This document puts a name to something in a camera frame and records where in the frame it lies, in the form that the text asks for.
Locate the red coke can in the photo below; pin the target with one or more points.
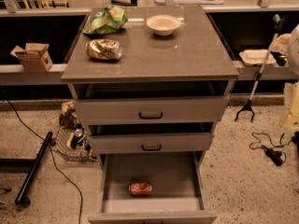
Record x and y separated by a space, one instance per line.
140 188

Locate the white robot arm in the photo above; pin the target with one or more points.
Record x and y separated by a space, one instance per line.
291 88

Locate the grey drawer cabinet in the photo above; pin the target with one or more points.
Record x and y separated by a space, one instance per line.
190 63

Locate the grey middle drawer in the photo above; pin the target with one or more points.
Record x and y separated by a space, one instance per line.
142 143

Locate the grey drawer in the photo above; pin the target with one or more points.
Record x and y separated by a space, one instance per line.
176 196
142 143
140 111

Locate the grey top drawer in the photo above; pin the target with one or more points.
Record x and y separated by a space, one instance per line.
140 111

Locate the grey bottom drawer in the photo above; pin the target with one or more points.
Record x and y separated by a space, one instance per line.
176 196

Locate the white paper bowl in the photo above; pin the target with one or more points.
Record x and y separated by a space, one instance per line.
163 25

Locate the brown paper bag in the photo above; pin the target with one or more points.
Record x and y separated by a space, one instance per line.
68 115

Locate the green chip bag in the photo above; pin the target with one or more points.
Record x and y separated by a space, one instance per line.
107 21

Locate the white takeout tray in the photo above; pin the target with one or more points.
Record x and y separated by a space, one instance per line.
253 57

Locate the small cardboard box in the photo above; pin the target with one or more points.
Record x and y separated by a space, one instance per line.
34 58

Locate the grabber reacher tool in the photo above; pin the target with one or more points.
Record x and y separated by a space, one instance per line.
279 22

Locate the black metal leg bar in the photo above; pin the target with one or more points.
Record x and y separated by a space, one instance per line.
22 198

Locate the wire basket with items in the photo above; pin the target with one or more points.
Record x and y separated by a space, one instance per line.
73 145

